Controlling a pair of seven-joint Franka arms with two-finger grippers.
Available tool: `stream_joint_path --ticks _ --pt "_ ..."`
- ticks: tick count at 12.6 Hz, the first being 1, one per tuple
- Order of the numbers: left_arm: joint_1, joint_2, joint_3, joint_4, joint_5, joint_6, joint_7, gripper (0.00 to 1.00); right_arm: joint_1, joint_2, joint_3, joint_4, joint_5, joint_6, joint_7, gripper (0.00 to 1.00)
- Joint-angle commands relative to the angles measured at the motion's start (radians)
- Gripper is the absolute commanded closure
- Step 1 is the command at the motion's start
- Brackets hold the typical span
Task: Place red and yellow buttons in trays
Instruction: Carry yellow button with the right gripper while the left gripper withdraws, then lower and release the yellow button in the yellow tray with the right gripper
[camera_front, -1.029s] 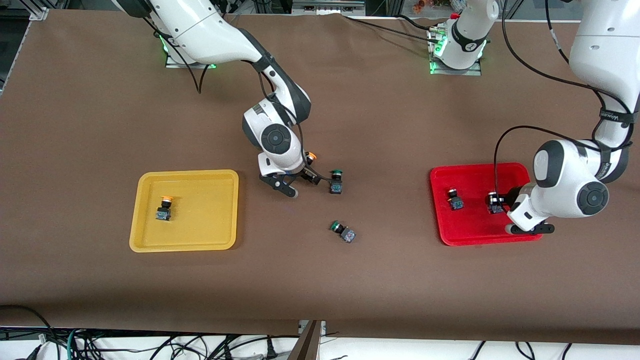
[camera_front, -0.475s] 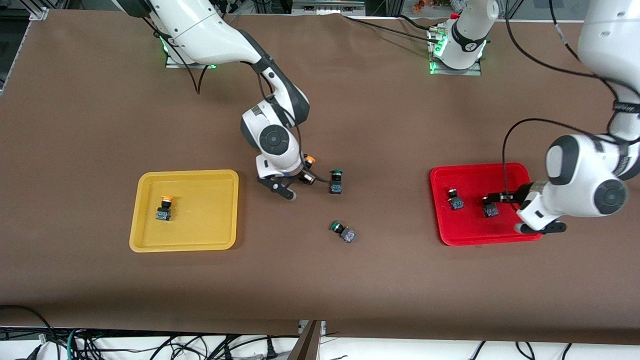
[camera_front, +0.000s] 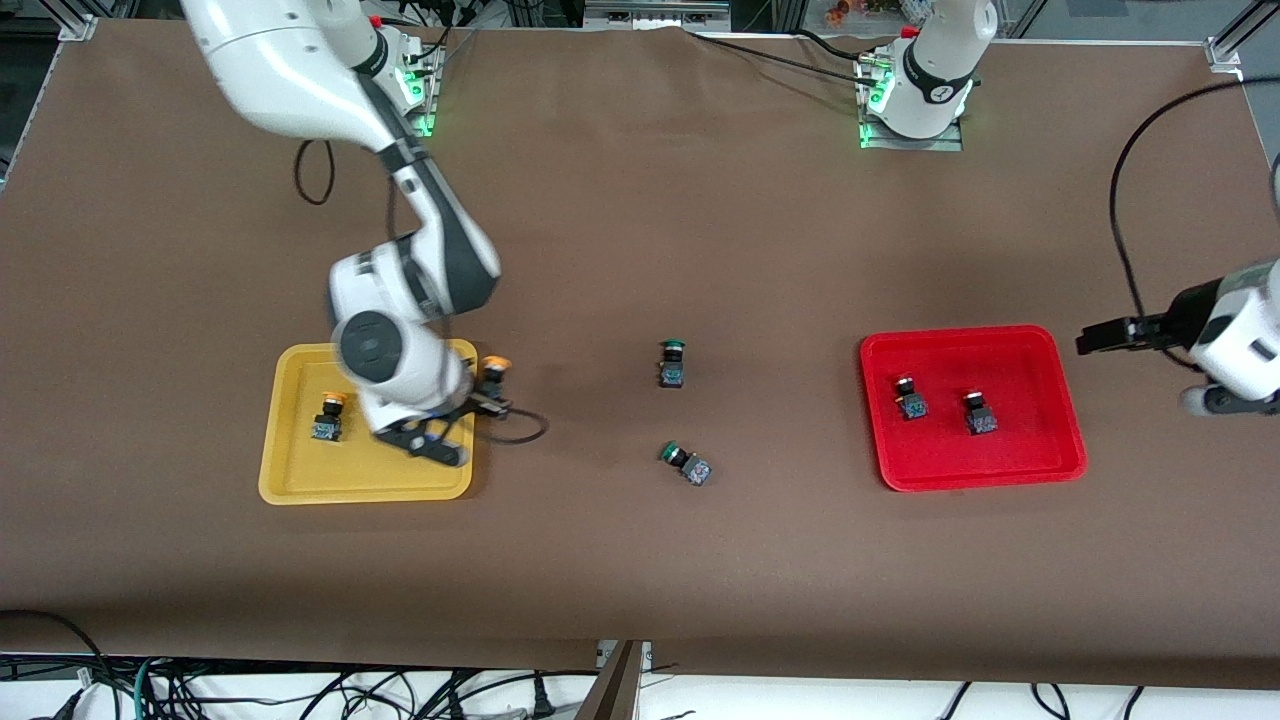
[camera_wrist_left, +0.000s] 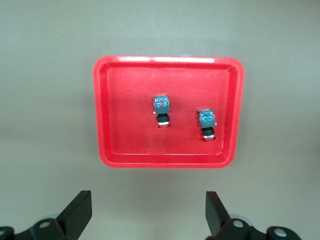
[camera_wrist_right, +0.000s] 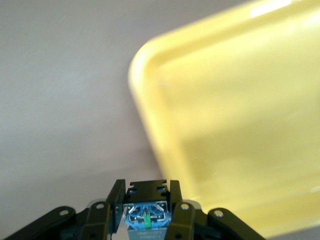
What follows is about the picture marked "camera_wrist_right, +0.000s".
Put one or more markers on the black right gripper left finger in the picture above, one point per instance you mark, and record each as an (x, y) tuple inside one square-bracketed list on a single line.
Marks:
[(98, 222)]

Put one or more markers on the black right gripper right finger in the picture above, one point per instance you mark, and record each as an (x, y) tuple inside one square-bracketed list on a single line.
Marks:
[(185, 222)]

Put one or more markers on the blue black switch block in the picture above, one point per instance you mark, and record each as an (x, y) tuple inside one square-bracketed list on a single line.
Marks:
[(146, 215)]

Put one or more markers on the yellow plastic tray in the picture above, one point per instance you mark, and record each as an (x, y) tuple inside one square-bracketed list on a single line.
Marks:
[(237, 112)]

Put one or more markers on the brown table cover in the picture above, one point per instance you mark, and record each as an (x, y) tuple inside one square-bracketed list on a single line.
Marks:
[(62, 100)]

